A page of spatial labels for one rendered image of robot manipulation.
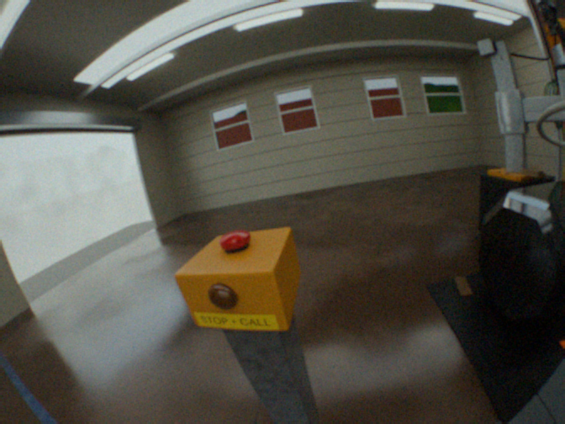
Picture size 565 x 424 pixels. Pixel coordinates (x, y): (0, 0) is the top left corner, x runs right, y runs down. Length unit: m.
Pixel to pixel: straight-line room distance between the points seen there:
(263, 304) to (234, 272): 0.04
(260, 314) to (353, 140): 6.87
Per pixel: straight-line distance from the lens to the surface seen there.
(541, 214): 1.41
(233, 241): 0.24
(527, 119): 2.55
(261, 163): 7.03
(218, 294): 0.22
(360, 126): 7.10
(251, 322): 0.24
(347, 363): 1.43
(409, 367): 1.42
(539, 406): 1.05
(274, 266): 0.20
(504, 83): 2.63
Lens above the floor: 1.17
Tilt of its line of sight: 14 degrees down
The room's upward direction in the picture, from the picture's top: 12 degrees counter-clockwise
